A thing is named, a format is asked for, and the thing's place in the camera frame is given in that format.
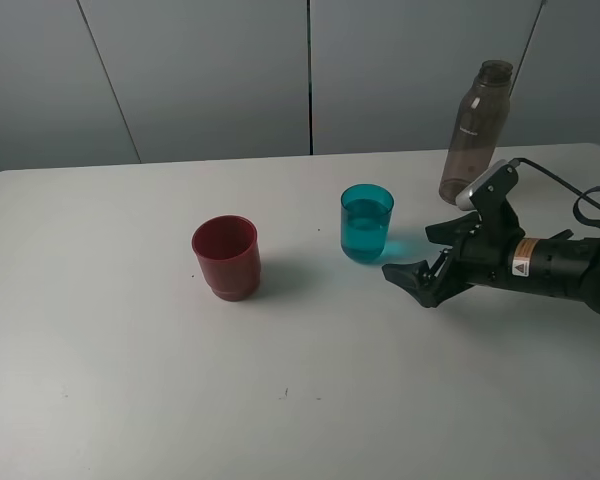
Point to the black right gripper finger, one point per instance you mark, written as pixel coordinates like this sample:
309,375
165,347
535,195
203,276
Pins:
413,279
450,232

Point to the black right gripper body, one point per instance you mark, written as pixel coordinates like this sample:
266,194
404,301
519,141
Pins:
482,254

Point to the teal translucent plastic cup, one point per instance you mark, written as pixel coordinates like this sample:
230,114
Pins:
366,211

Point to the brown translucent water bottle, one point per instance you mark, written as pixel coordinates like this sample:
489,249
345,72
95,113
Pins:
480,119

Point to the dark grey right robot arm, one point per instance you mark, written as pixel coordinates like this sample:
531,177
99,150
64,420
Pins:
557,267

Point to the red plastic cup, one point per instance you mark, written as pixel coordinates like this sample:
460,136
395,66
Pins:
226,248

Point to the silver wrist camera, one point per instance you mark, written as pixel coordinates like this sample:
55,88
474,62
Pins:
464,199

